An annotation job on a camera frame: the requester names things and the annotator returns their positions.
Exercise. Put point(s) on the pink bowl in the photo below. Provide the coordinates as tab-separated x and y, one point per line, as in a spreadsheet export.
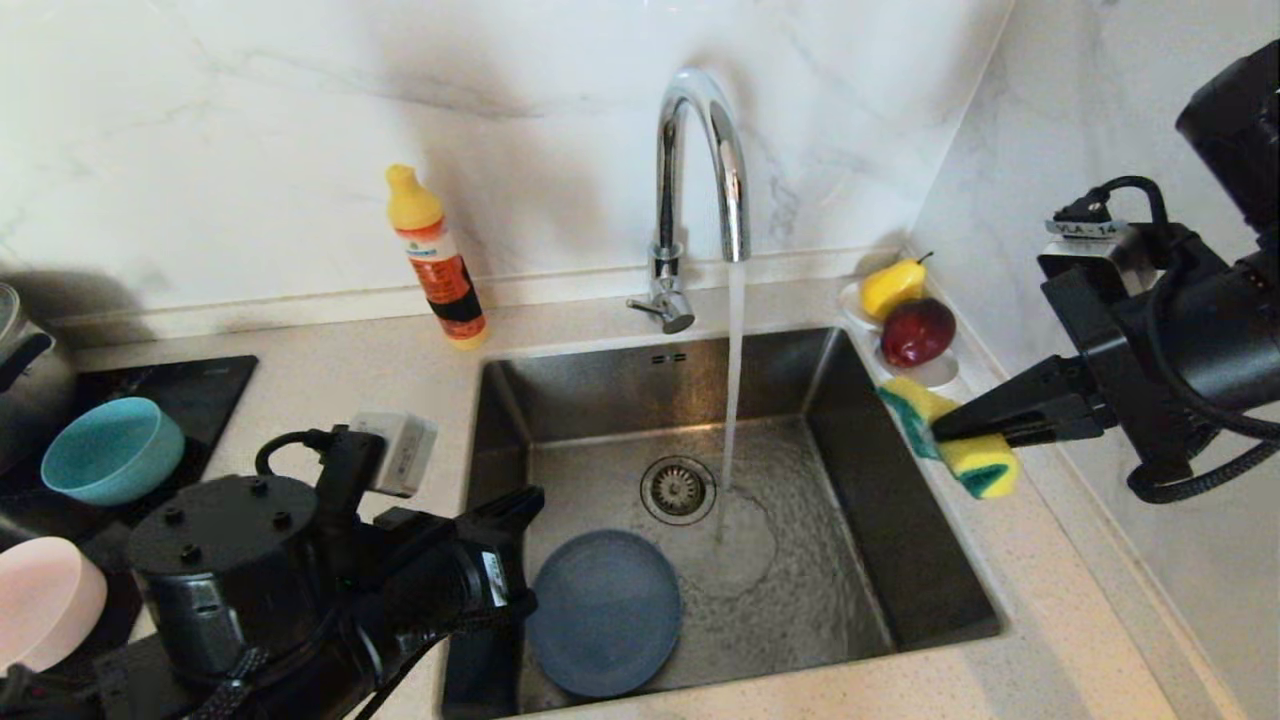
45	605

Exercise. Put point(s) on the blue round plate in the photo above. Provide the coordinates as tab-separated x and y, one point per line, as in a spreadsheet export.
600	610

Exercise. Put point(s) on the red apple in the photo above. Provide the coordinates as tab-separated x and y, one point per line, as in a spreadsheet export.
915	332

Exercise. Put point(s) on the yellow green sponge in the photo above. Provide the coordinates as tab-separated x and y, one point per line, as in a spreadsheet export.
985	465

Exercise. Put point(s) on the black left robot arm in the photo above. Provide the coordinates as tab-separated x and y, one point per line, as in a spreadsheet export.
230	570

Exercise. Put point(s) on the chrome faucet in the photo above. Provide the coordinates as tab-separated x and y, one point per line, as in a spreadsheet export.
665	180

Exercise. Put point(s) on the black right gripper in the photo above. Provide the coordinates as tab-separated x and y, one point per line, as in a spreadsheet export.
1120	370

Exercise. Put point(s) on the steel cooking pot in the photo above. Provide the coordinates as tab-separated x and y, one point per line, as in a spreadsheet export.
35	390

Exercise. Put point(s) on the teal bowl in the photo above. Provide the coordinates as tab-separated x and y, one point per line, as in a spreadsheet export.
110	450

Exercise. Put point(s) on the metal sink drain strainer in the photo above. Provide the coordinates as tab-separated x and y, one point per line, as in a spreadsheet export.
677	490

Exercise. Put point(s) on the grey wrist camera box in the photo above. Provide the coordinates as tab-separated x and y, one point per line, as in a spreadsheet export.
1130	255
400	450

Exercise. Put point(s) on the white fruit dish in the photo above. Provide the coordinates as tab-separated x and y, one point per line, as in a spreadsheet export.
935	376

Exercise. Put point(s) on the stainless steel sink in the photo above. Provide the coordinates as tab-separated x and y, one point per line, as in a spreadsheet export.
800	600

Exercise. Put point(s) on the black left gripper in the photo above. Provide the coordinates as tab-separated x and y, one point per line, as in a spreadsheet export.
450	580

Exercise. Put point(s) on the orange dish soap bottle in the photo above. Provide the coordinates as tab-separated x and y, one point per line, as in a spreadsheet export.
435	260

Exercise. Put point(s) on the yellow pear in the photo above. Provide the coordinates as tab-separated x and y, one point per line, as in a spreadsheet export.
890	288

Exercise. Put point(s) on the black induction cooktop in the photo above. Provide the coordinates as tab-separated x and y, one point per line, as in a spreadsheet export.
200	400

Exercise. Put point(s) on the running water stream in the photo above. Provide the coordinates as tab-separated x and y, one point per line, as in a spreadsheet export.
733	350

